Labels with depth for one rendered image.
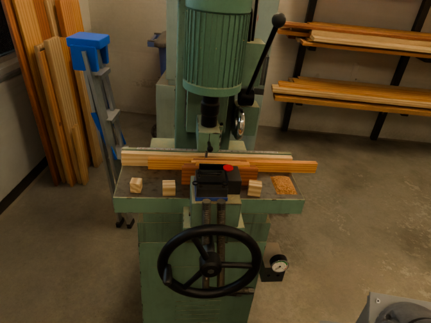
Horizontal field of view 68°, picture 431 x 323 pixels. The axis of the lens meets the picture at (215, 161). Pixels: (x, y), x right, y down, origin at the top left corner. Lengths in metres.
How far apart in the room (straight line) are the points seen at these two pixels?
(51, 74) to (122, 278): 1.32
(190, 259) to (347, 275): 1.22
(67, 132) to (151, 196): 1.52
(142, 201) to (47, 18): 1.84
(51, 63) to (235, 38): 1.57
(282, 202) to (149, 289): 0.60
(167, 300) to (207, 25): 1.00
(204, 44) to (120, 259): 1.46
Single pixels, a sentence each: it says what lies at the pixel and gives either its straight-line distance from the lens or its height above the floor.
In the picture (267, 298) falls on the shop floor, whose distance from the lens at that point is 1.90.
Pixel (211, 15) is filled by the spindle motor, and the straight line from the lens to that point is 0.86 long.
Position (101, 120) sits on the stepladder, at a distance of 1.81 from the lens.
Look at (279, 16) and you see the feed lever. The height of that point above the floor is 1.42.
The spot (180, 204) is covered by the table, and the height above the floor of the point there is 0.88.
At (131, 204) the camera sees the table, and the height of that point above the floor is 0.87.
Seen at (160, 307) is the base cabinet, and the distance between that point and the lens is 1.39.
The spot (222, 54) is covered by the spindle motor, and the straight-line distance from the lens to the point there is 0.88.
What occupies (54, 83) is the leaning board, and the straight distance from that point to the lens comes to 2.31.
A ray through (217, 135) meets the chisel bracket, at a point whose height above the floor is 1.06.
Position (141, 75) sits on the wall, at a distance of 3.56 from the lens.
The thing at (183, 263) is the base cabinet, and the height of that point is 0.60.
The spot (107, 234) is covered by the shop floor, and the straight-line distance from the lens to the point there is 2.18.
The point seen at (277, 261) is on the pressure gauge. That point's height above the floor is 0.69.
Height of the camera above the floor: 1.52
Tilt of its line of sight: 32 degrees down
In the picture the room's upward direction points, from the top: 6 degrees clockwise
